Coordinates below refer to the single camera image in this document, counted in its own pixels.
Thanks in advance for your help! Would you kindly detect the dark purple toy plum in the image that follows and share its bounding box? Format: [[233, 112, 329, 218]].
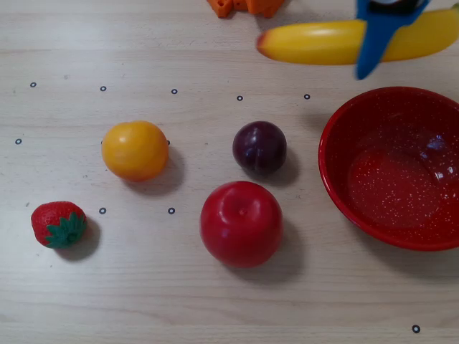
[[232, 120, 288, 176]]

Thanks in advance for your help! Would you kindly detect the orange robot base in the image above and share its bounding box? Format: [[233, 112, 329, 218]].
[[207, 0, 288, 19]]

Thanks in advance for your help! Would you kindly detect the red toy strawberry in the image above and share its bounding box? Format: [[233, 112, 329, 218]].
[[30, 201, 88, 250]]

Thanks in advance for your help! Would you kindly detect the yellow toy banana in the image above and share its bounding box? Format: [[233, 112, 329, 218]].
[[255, 5, 459, 66]]

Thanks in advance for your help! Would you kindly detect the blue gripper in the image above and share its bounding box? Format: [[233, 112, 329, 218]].
[[354, 0, 433, 81]]

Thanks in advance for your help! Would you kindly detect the red toy apple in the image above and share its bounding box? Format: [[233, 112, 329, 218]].
[[199, 181, 284, 269]]

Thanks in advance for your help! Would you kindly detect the red speckled bowl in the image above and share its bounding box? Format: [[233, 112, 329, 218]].
[[318, 86, 459, 252]]

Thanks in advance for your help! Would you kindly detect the yellow orange toy fruit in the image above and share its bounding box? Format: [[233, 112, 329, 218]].
[[100, 120, 170, 183]]

